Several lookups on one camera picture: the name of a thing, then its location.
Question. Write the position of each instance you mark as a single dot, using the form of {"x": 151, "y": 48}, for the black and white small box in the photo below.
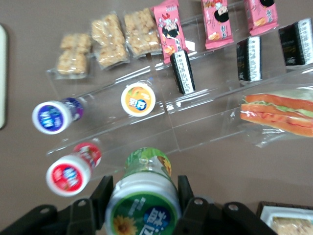
{"x": 183, "y": 72}
{"x": 297, "y": 41}
{"x": 249, "y": 58}

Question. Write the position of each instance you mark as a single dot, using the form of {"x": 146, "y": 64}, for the red gum bottle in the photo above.
{"x": 71, "y": 175}

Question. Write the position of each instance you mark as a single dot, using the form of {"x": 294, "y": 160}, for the blue gum bottle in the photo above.
{"x": 52, "y": 118}

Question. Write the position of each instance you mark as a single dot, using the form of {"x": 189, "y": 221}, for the pink cartoon snack packet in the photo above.
{"x": 170, "y": 29}
{"x": 217, "y": 23}
{"x": 261, "y": 14}

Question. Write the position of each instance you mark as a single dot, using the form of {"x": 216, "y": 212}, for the green gum bottle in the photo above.
{"x": 144, "y": 195}

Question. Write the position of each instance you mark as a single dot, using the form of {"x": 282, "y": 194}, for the orange gum bottle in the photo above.
{"x": 138, "y": 99}

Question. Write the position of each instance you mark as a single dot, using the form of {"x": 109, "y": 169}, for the white rectangular snack tray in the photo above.
{"x": 266, "y": 215}

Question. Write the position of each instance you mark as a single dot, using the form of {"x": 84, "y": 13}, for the clear acrylic stepped stand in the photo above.
{"x": 207, "y": 117}
{"x": 102, "y": 137}

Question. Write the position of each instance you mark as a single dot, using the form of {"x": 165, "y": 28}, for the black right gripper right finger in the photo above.
{"x": 198, "y": 215}

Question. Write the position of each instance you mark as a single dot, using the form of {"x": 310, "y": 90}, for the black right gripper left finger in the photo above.
{"x": 85, "y": 215}

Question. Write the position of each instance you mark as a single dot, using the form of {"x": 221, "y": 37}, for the cream plastic serving tray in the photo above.
{"x": 2, "y": 73}

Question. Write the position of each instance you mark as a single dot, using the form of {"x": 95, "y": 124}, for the plastic wrapped triangle sandwich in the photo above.
{"x": 276, "y": 115}

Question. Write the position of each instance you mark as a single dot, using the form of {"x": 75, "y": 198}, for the peanut brittle pack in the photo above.
{"x": 291, "y": 226}
{"x": 110, "y": 41}
{"x": 73, "y": 56}
{"x": 141, "y": 33}

